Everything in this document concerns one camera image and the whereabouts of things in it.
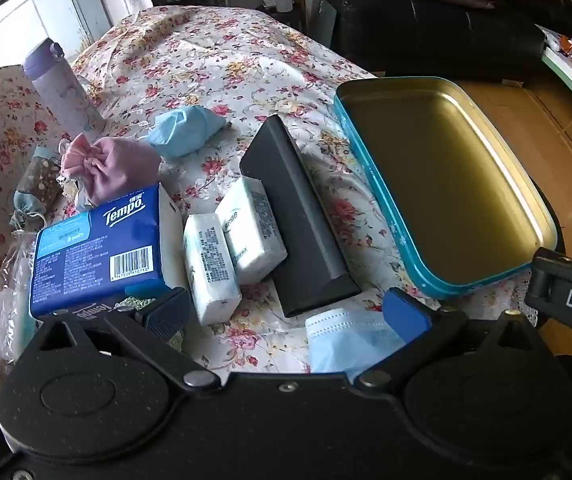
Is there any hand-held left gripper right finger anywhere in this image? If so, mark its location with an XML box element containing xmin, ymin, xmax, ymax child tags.
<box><xmin>353</xmin><ymin>287</ymin><xmax>564</xmax><ymax>393</ymax></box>

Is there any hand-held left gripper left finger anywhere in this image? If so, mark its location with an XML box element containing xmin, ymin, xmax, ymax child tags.
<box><xmin>26</xmin><ymin>287</ymin><xmax>223</xmax><ymax>392</ymax></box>

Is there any blue face mask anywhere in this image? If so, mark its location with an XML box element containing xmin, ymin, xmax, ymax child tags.
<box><xmin>305</xmin><ymin>308</ymin><xmax>407</xmax><ymax>376</ymax></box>
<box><xmin>144</xmin><ymin>105</ymin><xmax>229</xmax><ymax>159</ymax></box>

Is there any teal tin box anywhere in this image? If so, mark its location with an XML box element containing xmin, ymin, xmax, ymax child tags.
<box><xmin>334</xmin><ymin>76</ymin><xmax>558</xmax><ymax>300</ymax></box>

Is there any clear bag of cotton pads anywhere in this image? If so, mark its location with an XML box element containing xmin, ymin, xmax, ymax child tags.
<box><xmin>0</xmin><ymin>237</ymin><xmax>37</xmax><ymax>367</ymax></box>

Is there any white tissue pack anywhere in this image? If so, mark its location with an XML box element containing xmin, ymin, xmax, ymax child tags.
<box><xmin>214</xmin><ymin>176</ymin><xmax>288</xmax><ymax>286</ymax></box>
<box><xmin>183</xmin><ymin>213</ymin><xmax>243</xmax><ymax>326</ymax></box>

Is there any blue tissue pack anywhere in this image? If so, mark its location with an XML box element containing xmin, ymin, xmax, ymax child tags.
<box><xmin>28</xmin><ymin>183</ymin><xmax>187</xmax><ymax>322</ymax></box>

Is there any black glasses case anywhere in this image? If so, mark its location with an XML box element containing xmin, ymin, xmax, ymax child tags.
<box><xmin>239</xmin><ymin>114</ymin><xmax>361</xmax><ymax>319</ymax></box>

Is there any blue and dark sachet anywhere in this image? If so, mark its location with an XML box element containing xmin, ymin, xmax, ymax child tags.
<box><xmin>9</xmin><ymin>145</ymin><xmax>65</xmax><ymax>234</ymax></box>

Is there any crumpled blue face mask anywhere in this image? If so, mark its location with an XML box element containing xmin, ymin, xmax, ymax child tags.
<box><xmin>144</xmin><ymin>105</ymin><xmax>229</xmax><ymax>159</ymax></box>

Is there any lavender water bottle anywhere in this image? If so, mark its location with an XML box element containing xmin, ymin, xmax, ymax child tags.
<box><xmin>22</xmin><ymin>37</ymin><xmax>107</xmax><ymax>134</ymax></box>

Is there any floral tablecloth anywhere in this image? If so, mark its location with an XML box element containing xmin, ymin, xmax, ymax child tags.
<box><xmin>0</xmin><ymin>6</ymin><xmax>539</xmax><ymax>376</ymax></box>

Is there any black sofa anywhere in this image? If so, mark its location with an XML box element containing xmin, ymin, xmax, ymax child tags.
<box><xmin>316</xmin><ymin>0</ymin><xmax>548</xmax><ymax>79</ymax></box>

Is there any pink drawstring pouch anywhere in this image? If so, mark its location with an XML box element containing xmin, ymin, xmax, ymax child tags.
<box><xmin>60</xmin><ymin>133</ymin><xmax>162</xmax><ymax>209</ymax></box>

